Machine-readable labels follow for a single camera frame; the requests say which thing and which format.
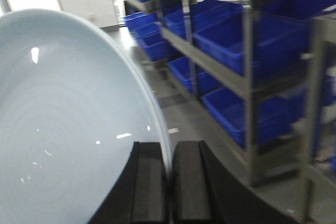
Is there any light blue plate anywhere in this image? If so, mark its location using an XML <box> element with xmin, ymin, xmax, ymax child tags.
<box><xmin>1</xmin><ymin>9</ymin><xmax>172</xmax><ymax>223</ymax></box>

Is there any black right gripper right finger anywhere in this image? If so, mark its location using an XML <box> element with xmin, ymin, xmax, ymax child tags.
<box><xmin>173</xmin><ymin>141</ymin><xmax>296</xmax><ymax>223</ymax></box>

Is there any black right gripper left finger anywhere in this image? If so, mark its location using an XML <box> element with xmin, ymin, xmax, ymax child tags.
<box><xmin>89</xmin><ymin>142</ymin><xmax>168</xmax><ymax>223</ymax></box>

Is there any background metal rack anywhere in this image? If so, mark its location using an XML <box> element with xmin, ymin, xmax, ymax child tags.
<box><xmin>126</xmin><ymin>0</ymin><xmax>335</xmax><ymax>223</ymax></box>

